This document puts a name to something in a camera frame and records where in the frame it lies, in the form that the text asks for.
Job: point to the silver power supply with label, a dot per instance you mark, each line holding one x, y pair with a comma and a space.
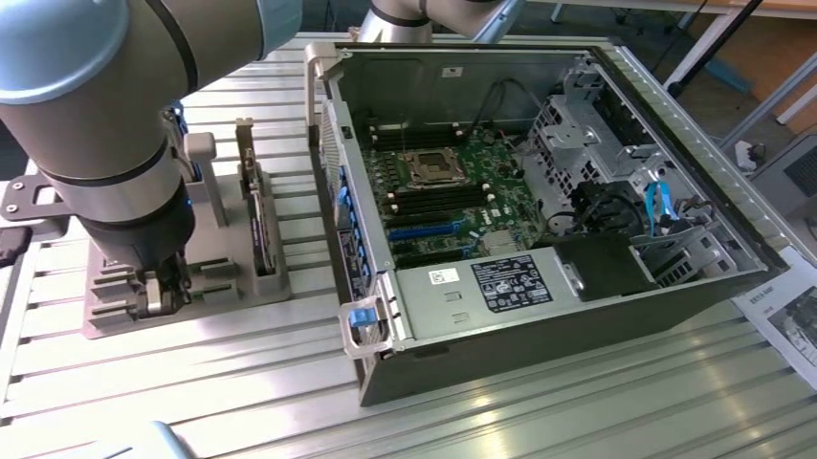
441, 306

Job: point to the silver metal disk bay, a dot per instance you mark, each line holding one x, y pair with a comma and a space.
575, 143

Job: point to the black graphics card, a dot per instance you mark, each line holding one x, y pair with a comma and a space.
262, 225

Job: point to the black plastic shroud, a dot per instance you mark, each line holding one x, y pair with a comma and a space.
607, 268

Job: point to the green RAM stick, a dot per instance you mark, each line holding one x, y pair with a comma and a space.
214, 292

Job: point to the silver chipset heatsink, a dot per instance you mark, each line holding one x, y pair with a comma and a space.
504, 244

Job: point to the blue grey rounded object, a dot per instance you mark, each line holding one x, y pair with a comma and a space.
127, 444

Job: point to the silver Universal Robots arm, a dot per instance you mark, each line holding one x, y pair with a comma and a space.
97, 95

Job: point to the grey computer tower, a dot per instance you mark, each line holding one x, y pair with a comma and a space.
788, 177

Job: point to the green motherboard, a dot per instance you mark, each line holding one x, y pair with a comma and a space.
492, 191

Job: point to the black expansion slot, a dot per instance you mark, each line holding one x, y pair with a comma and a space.
421, 220

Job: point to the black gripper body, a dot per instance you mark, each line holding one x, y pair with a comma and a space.
137, 239

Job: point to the blue box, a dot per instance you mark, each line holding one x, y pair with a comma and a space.
731, 76

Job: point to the CPU socket with metal frame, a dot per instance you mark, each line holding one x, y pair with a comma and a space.
429, 166

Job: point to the printed paper sheet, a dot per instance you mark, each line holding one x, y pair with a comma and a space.
786, 306

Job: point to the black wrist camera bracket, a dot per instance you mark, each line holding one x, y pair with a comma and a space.
14, 191

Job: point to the black tripod pole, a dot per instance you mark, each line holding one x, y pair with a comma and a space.
709, 48

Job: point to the white framed desk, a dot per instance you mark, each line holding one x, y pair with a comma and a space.
639, 7

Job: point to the blue case latch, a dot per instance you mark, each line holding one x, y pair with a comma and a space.
361, 319

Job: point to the white power strip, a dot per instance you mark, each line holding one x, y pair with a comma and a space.
748, 154

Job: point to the grey parts rack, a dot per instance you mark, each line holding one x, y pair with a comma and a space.
211, 315

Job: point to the blue expansion slot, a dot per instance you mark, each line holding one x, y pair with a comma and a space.
426, 231

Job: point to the black open PC case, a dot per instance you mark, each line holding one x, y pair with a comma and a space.
511, 354

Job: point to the black RAM slot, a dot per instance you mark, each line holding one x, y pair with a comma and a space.
440, 201
417, 136
442, 206
434, 190
416, 125
418, 141
437, 195
416, 130

